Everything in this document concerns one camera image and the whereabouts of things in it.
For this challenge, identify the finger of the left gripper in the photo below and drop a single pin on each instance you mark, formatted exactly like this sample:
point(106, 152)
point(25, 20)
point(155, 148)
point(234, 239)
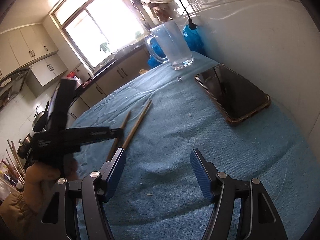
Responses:
point(114, 133)

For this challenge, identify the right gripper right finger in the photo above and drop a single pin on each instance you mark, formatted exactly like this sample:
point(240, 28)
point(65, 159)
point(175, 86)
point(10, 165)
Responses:
point(208, 177)

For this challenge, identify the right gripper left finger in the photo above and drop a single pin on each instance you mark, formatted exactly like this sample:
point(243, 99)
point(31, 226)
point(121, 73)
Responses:
point(111, 172)

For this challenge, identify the wooden chopstick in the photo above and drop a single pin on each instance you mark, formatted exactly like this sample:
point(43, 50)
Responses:
point(118, 139)
point(136, 125)

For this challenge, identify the person's left hand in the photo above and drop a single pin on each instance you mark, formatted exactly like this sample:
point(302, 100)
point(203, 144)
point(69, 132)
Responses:
point(39, 178)

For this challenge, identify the black wok with lid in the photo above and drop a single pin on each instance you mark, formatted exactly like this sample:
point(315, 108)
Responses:
point(40, 120)

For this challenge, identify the blue table cloth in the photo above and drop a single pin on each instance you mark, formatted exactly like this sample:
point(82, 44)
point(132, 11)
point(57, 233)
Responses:
point(158, 196)

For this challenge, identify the range hood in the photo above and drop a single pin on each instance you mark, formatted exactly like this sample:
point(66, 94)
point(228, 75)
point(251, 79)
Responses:
point(11, 85)

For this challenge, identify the black smartphone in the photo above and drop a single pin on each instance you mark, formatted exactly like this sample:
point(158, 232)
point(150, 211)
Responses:
point(235, 96)

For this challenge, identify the clear glass pitcher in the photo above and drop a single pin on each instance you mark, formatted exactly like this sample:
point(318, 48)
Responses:
point(172, 43)

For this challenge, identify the window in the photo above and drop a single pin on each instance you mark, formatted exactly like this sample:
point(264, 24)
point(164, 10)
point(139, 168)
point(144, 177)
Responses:
point(98, 29)

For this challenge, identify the blue plastic bag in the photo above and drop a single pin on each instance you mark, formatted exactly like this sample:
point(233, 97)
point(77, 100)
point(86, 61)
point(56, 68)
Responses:
point(192, 38)

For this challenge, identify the upper wall cabinet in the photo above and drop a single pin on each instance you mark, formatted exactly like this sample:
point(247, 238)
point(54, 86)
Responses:
point(31, 46)

